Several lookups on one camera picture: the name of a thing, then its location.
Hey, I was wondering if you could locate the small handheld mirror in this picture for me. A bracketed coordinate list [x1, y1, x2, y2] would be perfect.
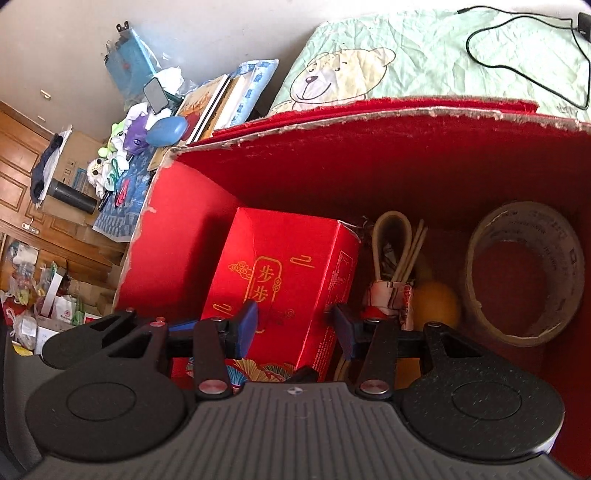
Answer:
[143, 77, 168, 114]

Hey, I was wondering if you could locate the black cylinder bottle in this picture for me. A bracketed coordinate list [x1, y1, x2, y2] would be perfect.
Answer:
[47, 179, 97, 214]

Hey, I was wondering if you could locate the large red cardboard box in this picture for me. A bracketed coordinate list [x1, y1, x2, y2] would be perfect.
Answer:
[107, 100, 590, 479]

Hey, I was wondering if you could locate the green cartoon bed sheet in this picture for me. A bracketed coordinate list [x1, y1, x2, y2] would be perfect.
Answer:
[270, 5, 590, 123]

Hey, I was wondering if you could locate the black charger cable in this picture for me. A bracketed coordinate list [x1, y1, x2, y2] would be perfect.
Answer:
[455, 5, 591, 111]

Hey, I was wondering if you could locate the black power adapter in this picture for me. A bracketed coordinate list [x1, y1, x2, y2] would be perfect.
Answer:
[577, 12, 591, 42]

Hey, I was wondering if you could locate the orange gourd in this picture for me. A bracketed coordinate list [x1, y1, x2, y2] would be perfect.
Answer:
[412, 253, 462, 331]

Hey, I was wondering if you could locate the purple plush toy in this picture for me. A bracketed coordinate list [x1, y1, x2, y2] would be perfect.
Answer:
[123, 115, 148, 155]

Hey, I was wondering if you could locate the blue oval case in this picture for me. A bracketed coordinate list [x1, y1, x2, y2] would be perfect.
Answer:
[145, 116, 188, 148]

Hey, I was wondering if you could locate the wooden cabinet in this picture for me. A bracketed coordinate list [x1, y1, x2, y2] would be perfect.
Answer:
[0, 101, 130, 319]

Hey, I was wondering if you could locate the stack of books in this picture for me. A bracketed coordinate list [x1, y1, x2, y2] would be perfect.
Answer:
[147, 74, 250, 172]

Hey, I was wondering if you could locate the small red gift box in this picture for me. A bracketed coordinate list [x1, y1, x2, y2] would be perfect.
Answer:
[194, 207, 361, 380]

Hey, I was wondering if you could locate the blue gift bag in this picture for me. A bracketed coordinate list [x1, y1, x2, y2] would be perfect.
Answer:
[103, 21, 161, 111]

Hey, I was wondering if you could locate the clear printed tape roll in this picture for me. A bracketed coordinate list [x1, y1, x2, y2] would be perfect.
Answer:
[463, 201, 585, 348]

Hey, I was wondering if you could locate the bag with beige handles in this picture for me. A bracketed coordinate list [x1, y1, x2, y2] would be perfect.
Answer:
[332, 209, 430, 384]

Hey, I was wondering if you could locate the brown cardboard box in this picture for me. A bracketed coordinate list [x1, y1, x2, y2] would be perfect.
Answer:
[40, 130, 100, 226]

